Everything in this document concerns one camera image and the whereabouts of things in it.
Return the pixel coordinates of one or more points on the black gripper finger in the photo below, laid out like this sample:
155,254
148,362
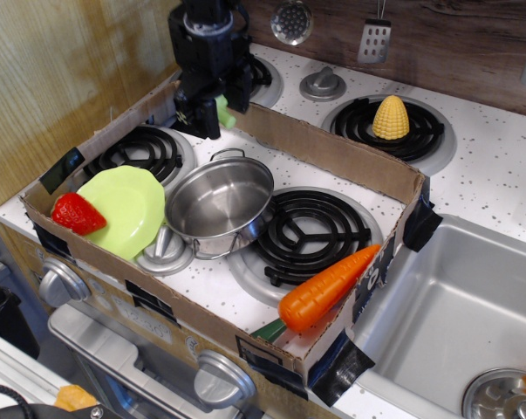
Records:
238,87
196,117

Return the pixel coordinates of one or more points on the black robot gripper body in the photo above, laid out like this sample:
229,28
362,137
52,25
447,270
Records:
198,31

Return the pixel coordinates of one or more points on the light green toy broccoli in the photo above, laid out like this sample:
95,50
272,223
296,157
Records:
225,118

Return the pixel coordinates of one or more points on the small steel pan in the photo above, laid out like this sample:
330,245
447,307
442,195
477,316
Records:
222,206

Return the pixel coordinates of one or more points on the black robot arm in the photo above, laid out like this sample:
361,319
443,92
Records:
211,43

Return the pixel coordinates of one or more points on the front left black burner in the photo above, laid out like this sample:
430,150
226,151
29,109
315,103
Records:
162,151

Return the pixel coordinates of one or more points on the hanging metal strainer spoon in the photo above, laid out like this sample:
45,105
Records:
292,22

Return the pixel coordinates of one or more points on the grey back stovetop knob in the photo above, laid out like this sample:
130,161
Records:
322,86

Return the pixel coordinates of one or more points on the grey stovetop knob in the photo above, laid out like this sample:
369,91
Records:
166,255
322,86

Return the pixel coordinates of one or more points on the light green plastic plate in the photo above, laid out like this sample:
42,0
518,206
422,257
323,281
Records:
132,201

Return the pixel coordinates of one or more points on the hanging metal slotted spatula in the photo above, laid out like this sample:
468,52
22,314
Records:
375,38

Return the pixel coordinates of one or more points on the grey front stovetop knob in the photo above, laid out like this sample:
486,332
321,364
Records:
166,255

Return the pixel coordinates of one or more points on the yellow toy corn cob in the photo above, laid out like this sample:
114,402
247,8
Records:
391,120

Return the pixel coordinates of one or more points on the front right black burner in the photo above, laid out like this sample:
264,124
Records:
311,230

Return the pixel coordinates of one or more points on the red toy strawberry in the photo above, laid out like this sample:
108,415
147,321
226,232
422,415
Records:
74,212

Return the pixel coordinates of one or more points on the back right black burner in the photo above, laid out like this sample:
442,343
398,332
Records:
429,146

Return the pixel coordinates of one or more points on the grey left oven knob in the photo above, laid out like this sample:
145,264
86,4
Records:
60,284

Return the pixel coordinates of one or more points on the grey oven knob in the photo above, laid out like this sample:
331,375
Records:
60,284
219,383

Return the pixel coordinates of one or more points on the orange toy carrot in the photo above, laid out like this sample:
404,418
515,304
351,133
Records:
309,302

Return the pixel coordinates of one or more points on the grey right oven knob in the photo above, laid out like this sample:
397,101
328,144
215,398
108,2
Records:
219,383

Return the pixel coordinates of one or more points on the brown cardboard fence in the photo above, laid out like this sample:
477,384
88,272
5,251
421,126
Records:
300,372

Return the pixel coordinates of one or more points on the orange cloth scrap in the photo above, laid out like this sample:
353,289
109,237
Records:
73,397

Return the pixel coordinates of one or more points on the silver toy sink basin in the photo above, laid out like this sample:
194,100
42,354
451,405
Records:
447,313

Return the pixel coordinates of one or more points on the silver sink drain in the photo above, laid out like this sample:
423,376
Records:
497,393

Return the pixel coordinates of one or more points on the silver oven door handle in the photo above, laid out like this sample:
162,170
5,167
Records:
133,375

